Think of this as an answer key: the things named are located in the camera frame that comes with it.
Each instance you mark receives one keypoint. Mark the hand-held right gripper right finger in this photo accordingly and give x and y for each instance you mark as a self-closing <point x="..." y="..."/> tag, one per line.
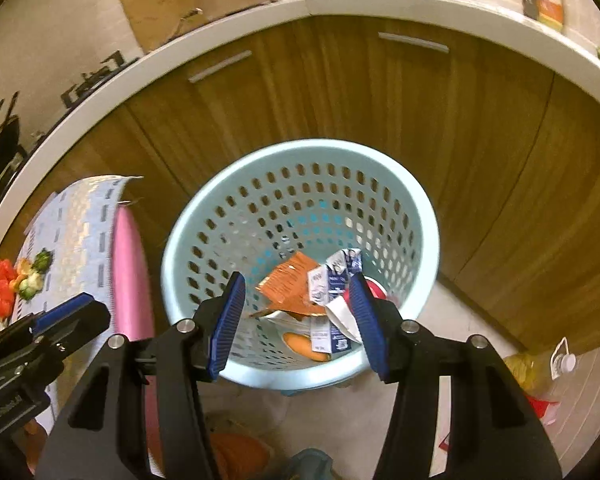
<point x="367" y="320"/>

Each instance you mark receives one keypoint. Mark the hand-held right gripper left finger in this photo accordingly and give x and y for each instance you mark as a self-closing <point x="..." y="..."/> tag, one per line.
<point x="227" y="325"/>

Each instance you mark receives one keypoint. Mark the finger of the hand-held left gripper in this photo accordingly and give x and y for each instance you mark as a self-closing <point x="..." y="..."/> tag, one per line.
<point x="80" y="320"/>

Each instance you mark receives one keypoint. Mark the blue and white milk carton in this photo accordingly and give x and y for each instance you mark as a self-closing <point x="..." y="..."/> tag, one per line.
<point x="332" y="337"/>
<point x="337" y="272"/>
<point x="341" y="316"/>

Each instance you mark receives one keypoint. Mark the orange snack wrapper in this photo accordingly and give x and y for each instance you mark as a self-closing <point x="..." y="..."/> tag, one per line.
<point x="290" y="280"/>
<point x="280" y="316"/>

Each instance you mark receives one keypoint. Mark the teal perforated plastic basket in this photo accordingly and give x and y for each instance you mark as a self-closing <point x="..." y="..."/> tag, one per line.
<point x="300" y="195"/>

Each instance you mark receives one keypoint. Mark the red plastic bag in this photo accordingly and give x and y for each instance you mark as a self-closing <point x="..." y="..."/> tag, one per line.
<point x="0" y="285"/>

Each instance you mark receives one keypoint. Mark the patterned grey tablecloth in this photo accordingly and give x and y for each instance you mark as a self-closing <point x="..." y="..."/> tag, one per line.
<point x="75" y="230"/>

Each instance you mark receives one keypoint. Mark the orange fabric item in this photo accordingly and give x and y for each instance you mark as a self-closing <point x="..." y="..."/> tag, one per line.
<point x="235" y="452"/>

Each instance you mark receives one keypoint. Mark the teal fabric item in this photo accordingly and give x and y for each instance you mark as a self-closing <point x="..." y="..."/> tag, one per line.
<point x="310" y="465"/>

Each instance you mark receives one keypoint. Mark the yellow cooking oil bottle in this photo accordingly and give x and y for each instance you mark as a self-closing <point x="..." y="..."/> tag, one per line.
<point x="525" y="367"/>

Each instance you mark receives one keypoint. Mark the black wok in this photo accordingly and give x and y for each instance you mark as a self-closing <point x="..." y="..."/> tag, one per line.
<point x="0" y="150"/>

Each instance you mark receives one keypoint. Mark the red packet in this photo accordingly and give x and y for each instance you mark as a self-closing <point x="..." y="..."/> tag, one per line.
<point x="542" y="402"/>

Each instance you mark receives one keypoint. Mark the wooden base cabinets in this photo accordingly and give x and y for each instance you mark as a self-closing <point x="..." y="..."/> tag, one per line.
<point x="330" y="85"/>

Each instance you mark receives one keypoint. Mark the black gas cooktop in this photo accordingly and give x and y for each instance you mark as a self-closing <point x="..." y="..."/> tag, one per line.
<point x="95" y="80"/>

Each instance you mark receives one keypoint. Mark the white kitchen countertop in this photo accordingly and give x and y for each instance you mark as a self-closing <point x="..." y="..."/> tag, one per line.
<point x="330" y="2"/>

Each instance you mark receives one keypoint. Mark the wooden cutting board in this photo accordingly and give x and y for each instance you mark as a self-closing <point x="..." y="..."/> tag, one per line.
<point x="150" y="0"/>

